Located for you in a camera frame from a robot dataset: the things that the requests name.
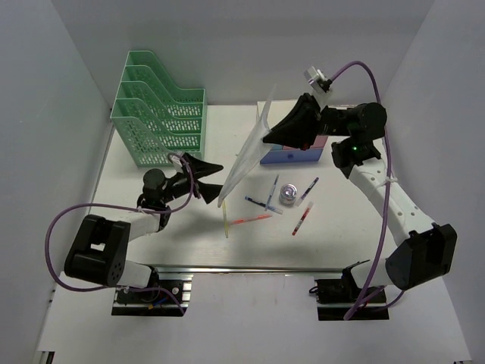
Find dark blue capped pen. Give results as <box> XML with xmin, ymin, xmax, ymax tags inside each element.
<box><xmin>244</xmin><ymin>196</ymin><xmax>283</xmax><ymax>215</ymax></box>

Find green plastic file rack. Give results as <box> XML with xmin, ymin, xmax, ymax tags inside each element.
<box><xmin>111</xmin><ymin>50</ymin><xmax>208</xmax><ymax>168</ymax></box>

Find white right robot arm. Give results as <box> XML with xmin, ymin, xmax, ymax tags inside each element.
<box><xmin>263</xmin><ymin>93</ymin><xmax>457</xmax><ymax>303</ymax></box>

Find white mini drawer cabinet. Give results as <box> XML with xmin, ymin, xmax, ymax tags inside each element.
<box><xmin>260</xmin><ymin>100</ymin><xmax>327</xmax><ymax>165</ymax></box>

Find pink small drawer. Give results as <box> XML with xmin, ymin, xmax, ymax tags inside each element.
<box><xmin>283</xmin><ymin>135</ymin><xmax>328</xmax><ymax>150</ymax></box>

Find light blue pen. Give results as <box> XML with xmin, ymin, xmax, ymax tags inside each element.
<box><xmin>264</xmin><ymin>174</ymin><xmax>280</xmax><ymax>211</ymax></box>

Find blue white pen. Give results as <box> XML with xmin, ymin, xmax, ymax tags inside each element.
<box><xmin>295</xmin><ymin>177</ymin><xmax>319</xmax><ymax>206</ymax></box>

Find blue wide bottom drawer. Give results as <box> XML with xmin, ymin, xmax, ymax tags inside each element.
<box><xmin>260</xmin><ymin>149</ymin><xmax>324</xmax><ymax>165</ymax></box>

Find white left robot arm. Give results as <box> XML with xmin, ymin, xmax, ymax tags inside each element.
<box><xmin>64</xmin><ymin>152</ymin><xmax>224</xmax><ymax>303</ymax></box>

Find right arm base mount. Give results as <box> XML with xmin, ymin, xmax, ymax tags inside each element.
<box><xmin>308</xmin><ymin>260</ymin><xmax>390</xmax><ymax>322</ymax></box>

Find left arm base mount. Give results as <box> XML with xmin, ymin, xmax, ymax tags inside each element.
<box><xmin>111</xmin><ymin>266</ymin><xmax>193</xmax><ymax>317</ymax></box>

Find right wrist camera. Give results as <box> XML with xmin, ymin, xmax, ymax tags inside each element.
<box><xmin>304</xmin><ymin>66</ymin><xmax>333</xmax><ymax>95</ymax></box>

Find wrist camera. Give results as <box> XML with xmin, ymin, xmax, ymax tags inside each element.
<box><xmin>304</xmin><ymin>66</ymin><xmax>333</xmax><ymax>95</ymax></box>
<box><xmin>167</xmin><ymin>152</ymin><xmax>186</xmax><ymax>173</ymax></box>

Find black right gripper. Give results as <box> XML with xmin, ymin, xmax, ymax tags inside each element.
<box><xmin>261</xmin><ymin>93</ymin><xmax>352</xmax><ymax>152</ymax></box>

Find orange pen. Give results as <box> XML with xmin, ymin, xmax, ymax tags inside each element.
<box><xmin>229</xmin><ymin>214</ymin><xmax>273</xmax><ymax>226</ymax></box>

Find red pen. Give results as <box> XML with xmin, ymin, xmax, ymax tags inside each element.
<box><xmin>292</xmin><ymin>202</ymin><xmax>314</xmax><ymax>236</ymax></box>

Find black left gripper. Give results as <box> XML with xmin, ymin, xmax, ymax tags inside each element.
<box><xmin>161</xmin><ymin>154</ymin><xmax>228</xmax><ymax>205</ymax></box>

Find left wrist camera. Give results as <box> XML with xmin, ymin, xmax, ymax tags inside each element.
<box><xmin>167</xmin><ymin>152</ymin><xmax>186</xmax><ymax>173</ymax></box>

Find yellow pen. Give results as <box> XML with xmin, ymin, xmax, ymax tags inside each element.
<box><xmin>221</xmin><ymin>200</ymin><xmax>229</xmax><ymax>239</ymax></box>

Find booklet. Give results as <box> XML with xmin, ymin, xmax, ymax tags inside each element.
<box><xmin>217</xmin><ymin>85</ymin><xmax>277</xmax><ymax>208</ymax></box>

